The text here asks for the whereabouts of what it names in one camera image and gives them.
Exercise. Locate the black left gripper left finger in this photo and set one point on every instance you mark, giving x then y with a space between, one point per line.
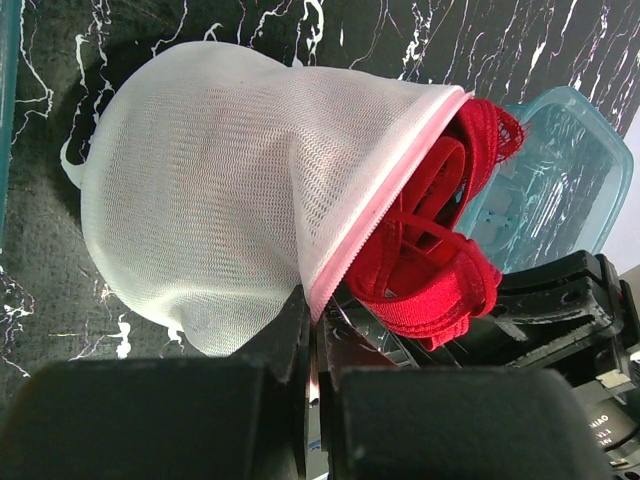
243 416

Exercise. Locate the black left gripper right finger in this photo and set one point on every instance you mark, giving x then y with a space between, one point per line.
380 421

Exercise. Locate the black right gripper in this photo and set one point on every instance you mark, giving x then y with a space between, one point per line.
577 317

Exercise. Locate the red bra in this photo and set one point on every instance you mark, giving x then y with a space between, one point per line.
418 276

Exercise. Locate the right teal plastic bin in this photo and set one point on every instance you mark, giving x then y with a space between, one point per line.
563 190

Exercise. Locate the teal plastic bin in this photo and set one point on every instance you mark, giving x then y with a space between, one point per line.
10 38
563 190

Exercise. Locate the left teal plastic bin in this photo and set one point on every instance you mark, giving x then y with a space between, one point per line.
10 38

